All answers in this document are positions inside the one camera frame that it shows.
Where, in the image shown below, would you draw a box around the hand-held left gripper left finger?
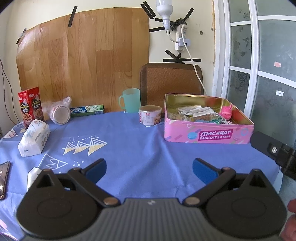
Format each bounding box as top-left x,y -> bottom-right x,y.
34,158 -> 121,208

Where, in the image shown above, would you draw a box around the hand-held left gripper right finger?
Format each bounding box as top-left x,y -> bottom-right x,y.
184,158 -> 270,207

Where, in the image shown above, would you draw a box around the group of black tape strips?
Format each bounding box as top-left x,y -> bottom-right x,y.
141,1 -> 202,64

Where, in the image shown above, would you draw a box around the pink knitted cloth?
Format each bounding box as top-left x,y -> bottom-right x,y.
218,103 -> 233,120

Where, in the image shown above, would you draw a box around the white light bulb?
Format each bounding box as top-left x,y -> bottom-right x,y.
156,0 -> 174,27

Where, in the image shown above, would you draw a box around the wood pattern sheet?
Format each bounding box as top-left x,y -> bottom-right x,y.
16,7 -> 151,121

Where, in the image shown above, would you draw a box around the green printed tissue pack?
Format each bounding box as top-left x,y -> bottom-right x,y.
208,116 -> 232,125

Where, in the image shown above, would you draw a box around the white cable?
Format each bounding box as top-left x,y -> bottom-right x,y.
182,24 -> 205,94

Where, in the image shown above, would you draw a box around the blue printed tablecloth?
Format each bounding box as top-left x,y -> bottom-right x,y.
0,111 -> 282,241

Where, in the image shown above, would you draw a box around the smartphone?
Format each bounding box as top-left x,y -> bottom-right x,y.
0,161 -> 11,200

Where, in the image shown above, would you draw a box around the red snack box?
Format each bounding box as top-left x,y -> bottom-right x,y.
18,87 -> 45,129

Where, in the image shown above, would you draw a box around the red white tin can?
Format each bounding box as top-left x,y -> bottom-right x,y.
139,105 -> 162,128

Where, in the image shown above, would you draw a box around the plastic-wrapped paper cups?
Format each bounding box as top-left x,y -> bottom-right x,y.
45,97 -> 72,125

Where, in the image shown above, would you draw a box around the large white tissue pack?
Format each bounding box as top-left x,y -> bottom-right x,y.
18,119 -> 51,158

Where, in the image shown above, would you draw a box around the pink biscuit tin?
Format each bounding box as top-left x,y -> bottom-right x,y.
164,93 -> 255,145

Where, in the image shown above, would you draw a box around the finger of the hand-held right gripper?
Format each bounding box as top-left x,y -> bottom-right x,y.
251,131 -> 296,181

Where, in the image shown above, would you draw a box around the grey tape strip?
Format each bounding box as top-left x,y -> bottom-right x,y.
15,28 -> 27,44

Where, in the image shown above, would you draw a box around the small white packet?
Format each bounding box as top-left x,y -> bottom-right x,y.
27,167 -> 43,192

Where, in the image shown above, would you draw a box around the person's right hand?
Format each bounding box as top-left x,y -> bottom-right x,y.
281,199 -> 296,241

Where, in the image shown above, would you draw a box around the teal plastic cup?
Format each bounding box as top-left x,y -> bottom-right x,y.
118,88 -> 141,114

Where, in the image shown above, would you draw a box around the white power strip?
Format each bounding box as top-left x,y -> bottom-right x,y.
174,23 -> 191,51

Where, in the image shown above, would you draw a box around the white framed glass door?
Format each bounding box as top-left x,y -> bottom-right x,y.
213,0 -> 296,149

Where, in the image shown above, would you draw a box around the brown woven chair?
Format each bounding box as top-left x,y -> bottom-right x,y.
139,62 -> 204,113

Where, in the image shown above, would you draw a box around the toothpaste box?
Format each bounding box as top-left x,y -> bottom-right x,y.
70,104 -> 105,118

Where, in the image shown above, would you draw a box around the black cable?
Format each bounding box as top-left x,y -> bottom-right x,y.
0,58 -> 20,126

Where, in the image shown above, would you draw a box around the black tape strip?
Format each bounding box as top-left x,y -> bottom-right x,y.
68,6 -> 78,28

